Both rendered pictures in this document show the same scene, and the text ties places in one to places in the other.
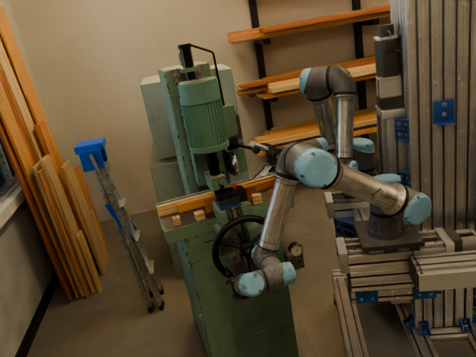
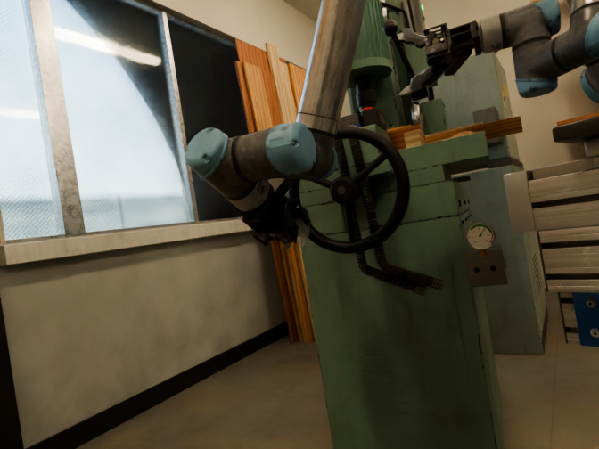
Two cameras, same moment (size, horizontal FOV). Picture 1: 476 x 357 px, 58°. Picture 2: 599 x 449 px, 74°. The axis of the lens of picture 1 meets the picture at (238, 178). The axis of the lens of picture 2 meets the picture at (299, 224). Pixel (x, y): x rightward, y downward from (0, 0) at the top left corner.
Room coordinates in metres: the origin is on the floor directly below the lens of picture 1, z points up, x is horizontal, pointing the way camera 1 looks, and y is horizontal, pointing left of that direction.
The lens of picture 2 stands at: (0.79, -0.48, 0.74)
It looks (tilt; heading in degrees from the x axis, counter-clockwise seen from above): 0 degrees down; 40
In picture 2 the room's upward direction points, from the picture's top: 9 degrees counter-clockwise
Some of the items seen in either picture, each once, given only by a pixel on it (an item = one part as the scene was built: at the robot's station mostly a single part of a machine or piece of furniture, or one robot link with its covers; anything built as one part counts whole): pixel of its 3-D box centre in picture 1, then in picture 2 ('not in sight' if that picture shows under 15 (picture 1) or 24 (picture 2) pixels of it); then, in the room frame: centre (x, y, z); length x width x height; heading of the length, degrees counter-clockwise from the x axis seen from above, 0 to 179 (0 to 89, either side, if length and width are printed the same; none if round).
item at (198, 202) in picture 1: (238, 192); (406, 150); (1.92, 0.01, 0.92); 0.60 x 0.02 x 0.04; 104
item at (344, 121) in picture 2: (231, 196); (356, 123); (1.71, 0.04, 0.99); 0.13 x 0.11 x 0.06; 104
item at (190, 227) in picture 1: (229, 214); (370, 170); (1.79, 0.07, 0.87); 0.61 x 0.30 x 0.06; 104
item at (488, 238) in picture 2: (295, 250); (480, 239); (1.76, -0.20, 0.65); 0.06 x 0.04 x 0.08; 104
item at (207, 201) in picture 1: (230, 198); (377, 146); (1.82, 0.05, 0.93); 0.25 x 0.01 x 0.07; 104
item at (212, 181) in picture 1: (216, 181); not in sight; (1.92, 0.10, 0.99); 0.14 x 0.07 x 0.09; 14
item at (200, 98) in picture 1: (204, 115); (355, 28); (1.90, 0.10, 1.32); 0.18 x 0.18 x 0.31
